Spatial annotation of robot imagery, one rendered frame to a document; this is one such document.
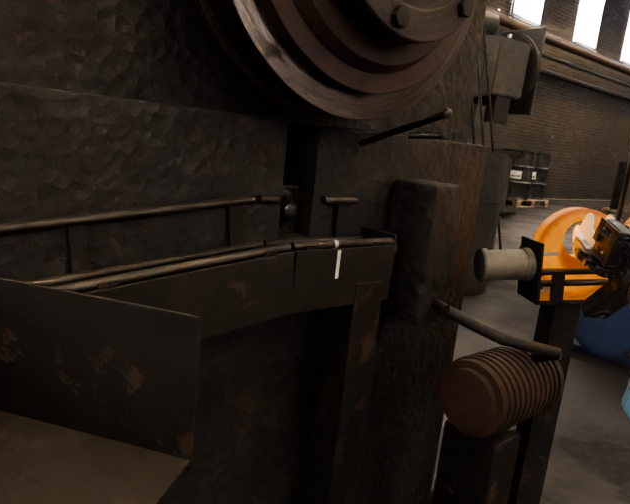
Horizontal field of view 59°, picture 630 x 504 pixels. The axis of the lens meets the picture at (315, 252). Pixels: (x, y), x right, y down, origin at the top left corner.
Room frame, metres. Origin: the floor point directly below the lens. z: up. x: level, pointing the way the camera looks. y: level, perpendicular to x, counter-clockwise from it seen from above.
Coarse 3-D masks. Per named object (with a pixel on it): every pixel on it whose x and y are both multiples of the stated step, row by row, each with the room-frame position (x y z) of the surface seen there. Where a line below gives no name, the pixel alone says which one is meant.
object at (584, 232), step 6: (588, 216) 0.93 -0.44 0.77; (582, 222) 0.94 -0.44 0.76; (588, 222) 0.92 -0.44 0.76; (576, 228) 0.97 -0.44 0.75; (582, 228) 0.94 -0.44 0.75; (588, 228) 0.92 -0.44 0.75; (576, 234) 0.94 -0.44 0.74; (582, 234) 0.93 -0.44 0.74; (588, 234) 0.92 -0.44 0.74; (582, 240) 0.92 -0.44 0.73; (588, 240) 0.91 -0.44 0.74; (594, 240) 0.90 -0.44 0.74; (588, 246) 0.90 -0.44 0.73
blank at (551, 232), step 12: (552, 216) 0.98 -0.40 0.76; (564, 216) 0.96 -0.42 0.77; (576, 216) 0.96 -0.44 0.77; (600, 216) 0.97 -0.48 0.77; (540, 228) 0.98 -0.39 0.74; (552, 228) 0.96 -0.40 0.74; (564, 228) 0.96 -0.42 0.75; (540, 240) 0.96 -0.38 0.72; (552, 240) 0.96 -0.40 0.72; (552, 252) 0.96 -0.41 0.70; (564, 252) 0.96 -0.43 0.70; (552, 264) 0.96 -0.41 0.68; (564, 264) 0.96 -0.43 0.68; (576, 264) 0.96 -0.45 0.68; (576, 276) 0.96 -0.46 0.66; (588, 276) 0.97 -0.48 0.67; (564, 288) 0.96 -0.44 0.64; (576, 288) 0.96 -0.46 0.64; (588, 288) 0.97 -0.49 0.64
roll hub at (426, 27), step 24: (336, 0) 0.68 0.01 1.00; (360, 0) 0.65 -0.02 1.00; (384, 0) 0.67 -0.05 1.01; (408, 0) 0.71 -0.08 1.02; (432, 0) 0.74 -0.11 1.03; (456, 0) 0.75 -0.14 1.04; (360, 24) 0.69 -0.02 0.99; (384, 24) 0.67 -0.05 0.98; (408, 24) 0.70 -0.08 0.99; (432, 24) 0.73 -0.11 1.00; (456, 24) 0.76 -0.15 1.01
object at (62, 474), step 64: (0, 320) 0.41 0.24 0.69; (64, 320) 0.40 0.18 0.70; (128, 320) 0.39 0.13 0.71; (192, 320) 0.38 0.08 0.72; (0, 384) 0.41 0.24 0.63; (64, 384) 0.40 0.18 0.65; (128, 384) 0.39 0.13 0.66; (192, 384) 0.37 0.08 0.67; (0, 448) 0.37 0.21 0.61; (64, 448) 0.37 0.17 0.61; (128, 448) 0.38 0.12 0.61; (192, 448) 0.38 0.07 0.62
